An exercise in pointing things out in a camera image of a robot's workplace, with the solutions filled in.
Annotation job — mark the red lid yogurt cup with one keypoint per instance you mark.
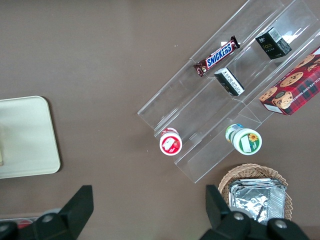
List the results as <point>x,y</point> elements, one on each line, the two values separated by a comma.
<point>170,145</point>

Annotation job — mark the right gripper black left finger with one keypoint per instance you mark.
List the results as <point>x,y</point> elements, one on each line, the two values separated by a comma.
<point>72,212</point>

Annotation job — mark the snickers chocolate bar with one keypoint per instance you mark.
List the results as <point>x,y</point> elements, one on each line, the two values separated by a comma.
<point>217,56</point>

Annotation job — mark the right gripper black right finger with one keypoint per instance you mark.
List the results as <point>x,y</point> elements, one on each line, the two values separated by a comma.
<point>222,220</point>

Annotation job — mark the green lid yogurt cup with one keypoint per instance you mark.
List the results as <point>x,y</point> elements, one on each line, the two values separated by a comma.
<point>246,142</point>

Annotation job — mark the light wicker basket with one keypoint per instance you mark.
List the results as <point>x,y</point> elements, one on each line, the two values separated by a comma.
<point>250,171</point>

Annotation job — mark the small black box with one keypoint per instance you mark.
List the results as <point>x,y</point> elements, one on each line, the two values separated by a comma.
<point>230,82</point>
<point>271,45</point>

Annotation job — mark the red tartan cookie box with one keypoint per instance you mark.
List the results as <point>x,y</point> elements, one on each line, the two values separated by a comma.
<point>295,87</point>

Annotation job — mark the clear acrylic stepped shelf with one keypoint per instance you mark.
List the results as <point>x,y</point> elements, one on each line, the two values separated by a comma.
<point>200,117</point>
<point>250,25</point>

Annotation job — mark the stack of foil trays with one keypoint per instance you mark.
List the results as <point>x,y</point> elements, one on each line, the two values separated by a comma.
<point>257,200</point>

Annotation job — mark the beige plastic tray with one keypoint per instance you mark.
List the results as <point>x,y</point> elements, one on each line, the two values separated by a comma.
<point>27,137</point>

